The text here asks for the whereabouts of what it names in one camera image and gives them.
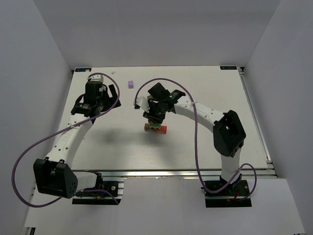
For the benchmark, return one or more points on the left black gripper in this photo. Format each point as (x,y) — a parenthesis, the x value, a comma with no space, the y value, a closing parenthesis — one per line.
(105,98)

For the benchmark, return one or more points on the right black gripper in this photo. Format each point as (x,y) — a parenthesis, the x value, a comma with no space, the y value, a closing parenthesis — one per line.
(154,117)

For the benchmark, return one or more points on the green notched block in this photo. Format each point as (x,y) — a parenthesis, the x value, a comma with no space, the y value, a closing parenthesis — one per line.
(154,126)

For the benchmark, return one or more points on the red rectangular block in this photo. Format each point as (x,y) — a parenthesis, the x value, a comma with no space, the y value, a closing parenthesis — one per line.
(162,129)

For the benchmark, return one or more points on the purple cube block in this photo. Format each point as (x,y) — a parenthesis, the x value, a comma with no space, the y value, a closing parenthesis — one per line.
(130,84)

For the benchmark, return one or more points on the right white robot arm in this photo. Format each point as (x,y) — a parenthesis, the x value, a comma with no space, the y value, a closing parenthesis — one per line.
(228,132)

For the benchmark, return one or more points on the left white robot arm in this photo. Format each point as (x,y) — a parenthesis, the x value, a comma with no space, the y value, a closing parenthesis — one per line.
(53,174)

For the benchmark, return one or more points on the brown block with picture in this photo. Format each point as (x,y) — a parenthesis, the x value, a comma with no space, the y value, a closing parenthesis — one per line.
(147,127)

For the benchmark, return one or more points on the left blue label sticker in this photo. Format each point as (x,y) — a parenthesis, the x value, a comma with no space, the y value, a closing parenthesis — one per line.
(82,69)

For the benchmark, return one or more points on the blue label sticker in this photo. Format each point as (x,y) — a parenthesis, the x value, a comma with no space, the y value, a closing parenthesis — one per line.
(82,69)
(228,67)

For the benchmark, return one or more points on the right blue label sticker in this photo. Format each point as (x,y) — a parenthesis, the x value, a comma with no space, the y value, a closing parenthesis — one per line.
(228,67)

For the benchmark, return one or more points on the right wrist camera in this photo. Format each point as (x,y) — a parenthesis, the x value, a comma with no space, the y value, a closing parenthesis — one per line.
(141,102)

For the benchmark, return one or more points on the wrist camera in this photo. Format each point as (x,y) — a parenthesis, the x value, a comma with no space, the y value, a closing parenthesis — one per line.
(141,102)
(96,78)

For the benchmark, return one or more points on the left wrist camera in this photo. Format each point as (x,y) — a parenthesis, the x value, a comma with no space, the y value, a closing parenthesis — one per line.
(96,78)

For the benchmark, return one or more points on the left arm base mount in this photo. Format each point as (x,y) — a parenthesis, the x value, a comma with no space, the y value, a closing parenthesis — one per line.
(110,193)

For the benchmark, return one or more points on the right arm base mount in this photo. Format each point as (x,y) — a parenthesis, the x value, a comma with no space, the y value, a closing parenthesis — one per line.
(229,198)

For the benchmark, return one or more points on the aluminium table frame rail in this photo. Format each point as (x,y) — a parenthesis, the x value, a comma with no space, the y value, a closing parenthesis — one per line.
(256,122)

